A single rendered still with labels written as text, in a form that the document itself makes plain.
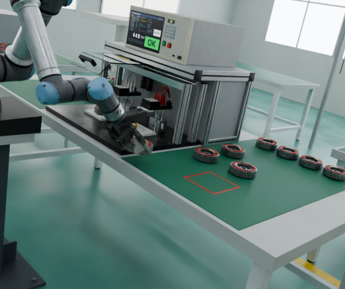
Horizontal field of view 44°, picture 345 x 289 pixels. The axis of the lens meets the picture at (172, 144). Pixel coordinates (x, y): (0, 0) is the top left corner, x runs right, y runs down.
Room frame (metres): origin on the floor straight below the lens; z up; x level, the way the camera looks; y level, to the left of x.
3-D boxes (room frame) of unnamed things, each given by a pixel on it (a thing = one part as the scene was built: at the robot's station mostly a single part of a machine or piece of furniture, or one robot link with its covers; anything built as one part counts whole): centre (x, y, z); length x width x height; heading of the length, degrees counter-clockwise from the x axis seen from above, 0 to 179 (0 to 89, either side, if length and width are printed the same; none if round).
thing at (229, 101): (2.08, -0.23, 0.91); 0.28 x 0.03 x 0.32; 137
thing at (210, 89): (2.19, 0.10, 0.92); 0.66 x 0.01 x 0.30; 47
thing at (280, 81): (5.78, -0.60, 0.37); 2.10 x 0.90 x 0.75; 47
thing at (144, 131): (1.92, 0.19, 0.78); 0.15 x 0.15 x 0.01; 47
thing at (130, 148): (1.59, 0.13, 0.82); 0.11 x 0.11 x 0.04
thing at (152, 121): (2.03, 0.09, 0.80); 0.08 x 0.05 x 0.06; 47
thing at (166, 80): (2.08, 0.21, 1.03); 0.62 x 0.01 x 0.03; 47
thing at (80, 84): (1.48, 0.35, 1.02); 0.11 x 0.11 x 0.08; 53
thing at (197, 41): (2.23, 0.05, 1.22); 0.44 x 0.39 x 0.20; 47
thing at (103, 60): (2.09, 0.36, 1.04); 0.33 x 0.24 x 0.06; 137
